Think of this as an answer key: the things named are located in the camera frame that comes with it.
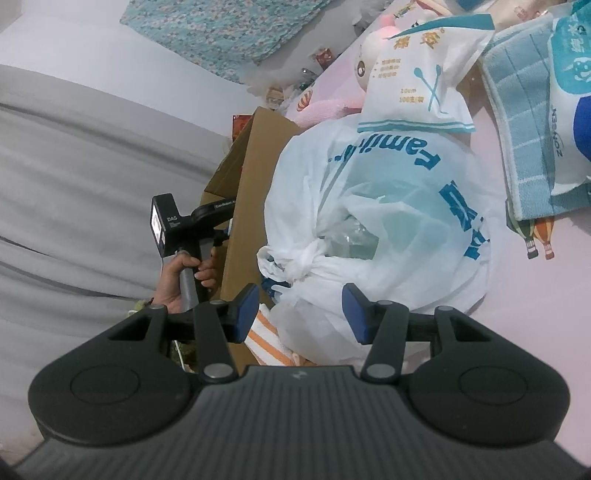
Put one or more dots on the blue wet wipes packet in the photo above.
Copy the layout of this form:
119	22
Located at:
572	101

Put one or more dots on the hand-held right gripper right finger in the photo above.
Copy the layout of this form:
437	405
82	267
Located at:
355	314

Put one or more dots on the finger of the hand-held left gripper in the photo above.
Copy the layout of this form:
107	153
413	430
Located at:
225	230

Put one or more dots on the pink plush doll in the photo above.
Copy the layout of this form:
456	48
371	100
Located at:
332	106

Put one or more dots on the brown cardboard box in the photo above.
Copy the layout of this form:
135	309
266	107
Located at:
249	207

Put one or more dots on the person's left hand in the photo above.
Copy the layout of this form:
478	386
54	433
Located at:
173	281

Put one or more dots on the orange striped cloth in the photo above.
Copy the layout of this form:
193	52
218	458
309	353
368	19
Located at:
265	332

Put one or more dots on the light blue towel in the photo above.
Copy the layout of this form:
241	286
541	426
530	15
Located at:
517	138

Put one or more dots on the white plastic bag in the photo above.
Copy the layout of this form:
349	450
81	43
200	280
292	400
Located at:
392	230

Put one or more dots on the floral cloth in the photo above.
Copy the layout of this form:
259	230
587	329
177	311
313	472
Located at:
221	32

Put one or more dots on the white cotton swab packet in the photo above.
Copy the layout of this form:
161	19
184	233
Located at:
415	83

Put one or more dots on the pink printed bed sheet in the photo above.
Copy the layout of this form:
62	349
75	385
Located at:
531	286

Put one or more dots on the red gift bag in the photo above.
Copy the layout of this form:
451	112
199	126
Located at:
240	127

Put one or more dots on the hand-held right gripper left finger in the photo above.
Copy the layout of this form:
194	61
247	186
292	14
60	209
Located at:
247	314

